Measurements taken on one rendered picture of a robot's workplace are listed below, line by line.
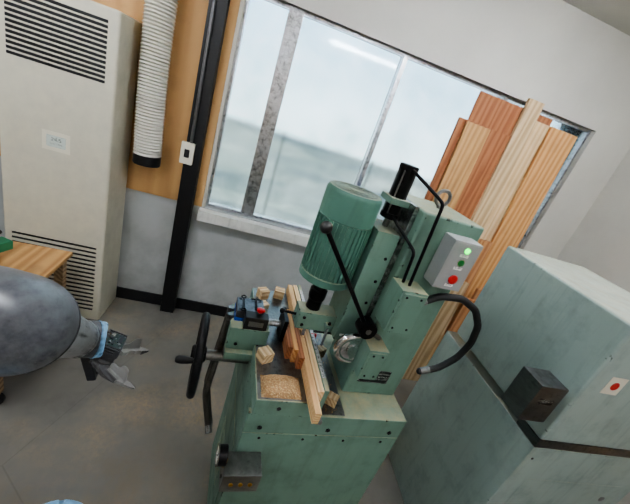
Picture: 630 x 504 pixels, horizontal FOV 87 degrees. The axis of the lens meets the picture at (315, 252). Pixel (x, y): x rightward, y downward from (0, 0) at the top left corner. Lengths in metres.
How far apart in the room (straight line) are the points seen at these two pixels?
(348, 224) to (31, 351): 0.74
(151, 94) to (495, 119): 2.11
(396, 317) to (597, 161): 2.53
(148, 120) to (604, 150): 3.11
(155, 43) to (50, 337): 1.84
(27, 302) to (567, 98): 2.98
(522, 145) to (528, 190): 0.33
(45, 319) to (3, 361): 0.05
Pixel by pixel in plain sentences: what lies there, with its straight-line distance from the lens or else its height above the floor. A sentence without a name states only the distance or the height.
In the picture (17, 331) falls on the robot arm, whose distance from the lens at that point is 0.45.
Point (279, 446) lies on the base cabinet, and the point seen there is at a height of 0.65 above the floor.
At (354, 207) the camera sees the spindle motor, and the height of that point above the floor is 1.47.
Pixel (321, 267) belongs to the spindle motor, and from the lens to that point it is 1.01.
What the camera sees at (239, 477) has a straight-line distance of 1.26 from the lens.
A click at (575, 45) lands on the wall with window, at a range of 2.99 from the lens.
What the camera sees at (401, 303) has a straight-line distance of 1.02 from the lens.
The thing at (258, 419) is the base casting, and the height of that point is 0.77.
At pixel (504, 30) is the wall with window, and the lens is 2.70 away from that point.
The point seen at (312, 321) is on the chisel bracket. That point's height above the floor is 1.04.
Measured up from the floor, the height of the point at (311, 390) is 0.94.
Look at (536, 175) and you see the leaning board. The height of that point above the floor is 1.74.
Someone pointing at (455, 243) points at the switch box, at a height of 1.47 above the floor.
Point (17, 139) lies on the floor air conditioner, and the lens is 2.36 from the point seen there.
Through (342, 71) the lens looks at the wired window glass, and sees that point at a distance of 2.37.
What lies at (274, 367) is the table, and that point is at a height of 0.90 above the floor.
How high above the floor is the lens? 1.68
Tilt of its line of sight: 22 degrees down
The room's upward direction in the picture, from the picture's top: 19 degrees clockwise
